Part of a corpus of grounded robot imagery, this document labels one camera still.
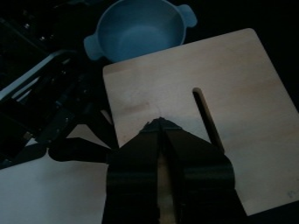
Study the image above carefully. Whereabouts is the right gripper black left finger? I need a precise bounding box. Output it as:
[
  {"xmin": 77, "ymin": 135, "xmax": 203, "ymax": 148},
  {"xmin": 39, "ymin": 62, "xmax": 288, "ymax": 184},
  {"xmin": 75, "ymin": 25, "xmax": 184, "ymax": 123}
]
[{"xmin": 101, "ymin": 116, "xmax": 164, "ymax": 224}]

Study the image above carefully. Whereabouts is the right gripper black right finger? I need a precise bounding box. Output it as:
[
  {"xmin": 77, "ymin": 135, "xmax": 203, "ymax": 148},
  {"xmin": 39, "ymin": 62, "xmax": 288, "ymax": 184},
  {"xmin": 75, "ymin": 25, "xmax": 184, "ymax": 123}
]
[{"xmin": 160, "ymin": 117, "xmax": 248, "ymax": 224}]

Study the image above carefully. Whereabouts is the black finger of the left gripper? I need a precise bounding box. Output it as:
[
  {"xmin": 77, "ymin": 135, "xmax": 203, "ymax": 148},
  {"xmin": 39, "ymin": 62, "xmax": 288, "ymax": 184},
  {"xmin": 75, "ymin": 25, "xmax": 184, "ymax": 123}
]
[
  {"xmin": 77, "ymin": 99, "xmax": 120, "ymax": 151},
  {"xmin": 47, "ymin": 136, "xmax": 115, "ymax": 165}
]

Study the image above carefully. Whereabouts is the wooden toy drawer cabinet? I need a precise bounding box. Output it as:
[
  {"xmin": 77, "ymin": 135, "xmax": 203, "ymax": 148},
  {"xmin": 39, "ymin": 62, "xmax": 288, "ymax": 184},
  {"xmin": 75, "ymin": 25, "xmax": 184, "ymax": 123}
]
[{"xmin": 101, "ymin": 27, "xmax": 299, "ymax": 217}]

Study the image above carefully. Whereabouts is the white cutting board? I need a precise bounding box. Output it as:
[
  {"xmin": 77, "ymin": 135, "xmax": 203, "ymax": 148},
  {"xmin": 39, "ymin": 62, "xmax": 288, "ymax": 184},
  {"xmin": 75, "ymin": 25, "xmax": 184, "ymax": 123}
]
[{"xmin": 0, "ymin": 108, "xmax": 115, "ymax": 224}]

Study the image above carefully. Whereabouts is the blue bowl with handles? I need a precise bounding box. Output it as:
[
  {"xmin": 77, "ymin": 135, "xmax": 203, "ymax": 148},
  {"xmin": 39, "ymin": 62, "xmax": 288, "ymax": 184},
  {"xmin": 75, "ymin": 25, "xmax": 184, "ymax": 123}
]
[{"xmin": 81, "ymin": 0, "xmax": 199, "ymax": 64}]

